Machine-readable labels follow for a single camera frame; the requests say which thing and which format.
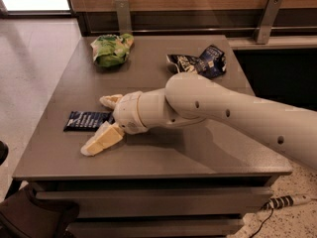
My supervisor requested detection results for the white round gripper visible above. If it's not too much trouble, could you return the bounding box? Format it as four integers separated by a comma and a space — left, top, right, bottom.
80, 91, 148, 156

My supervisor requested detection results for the dark blue rxbar wrapper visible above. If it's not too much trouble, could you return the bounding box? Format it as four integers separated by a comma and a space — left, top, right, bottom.
63, 111, 115, 132

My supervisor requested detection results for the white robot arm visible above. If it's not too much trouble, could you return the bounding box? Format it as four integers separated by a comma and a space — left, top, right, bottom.
81, 72, 317, 170

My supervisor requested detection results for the green chip bag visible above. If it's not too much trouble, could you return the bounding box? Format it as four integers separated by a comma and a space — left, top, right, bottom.
90, 34, 134, 67

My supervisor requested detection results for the grey drawer cabinet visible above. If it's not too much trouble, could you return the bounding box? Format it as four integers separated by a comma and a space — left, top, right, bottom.
14, 36, 292, 238

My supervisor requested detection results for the dark blue chip bag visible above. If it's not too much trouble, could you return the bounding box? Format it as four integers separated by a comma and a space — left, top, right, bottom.
166, 45, 226, 79

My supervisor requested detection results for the dark brown chair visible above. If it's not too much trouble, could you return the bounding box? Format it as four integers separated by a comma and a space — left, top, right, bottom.
0, 140, 81, 238

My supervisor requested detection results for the white power strip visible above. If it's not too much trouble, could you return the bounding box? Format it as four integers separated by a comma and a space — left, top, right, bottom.
262, 194, 312, 210

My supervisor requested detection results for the left metal wall bracket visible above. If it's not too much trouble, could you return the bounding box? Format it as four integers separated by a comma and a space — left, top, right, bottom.
115, 0, 133, 34

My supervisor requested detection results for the metal wall bracket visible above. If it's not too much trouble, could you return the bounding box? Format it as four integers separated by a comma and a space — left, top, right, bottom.
115, 0, 133, 34
254, 0, 283, 45

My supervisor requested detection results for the right metal wall bracket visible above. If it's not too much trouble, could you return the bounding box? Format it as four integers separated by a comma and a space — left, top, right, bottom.
254, 0, 283, 45

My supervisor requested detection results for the black power cable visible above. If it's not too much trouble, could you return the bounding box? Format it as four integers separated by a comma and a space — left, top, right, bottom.
249, 207, 275, 238

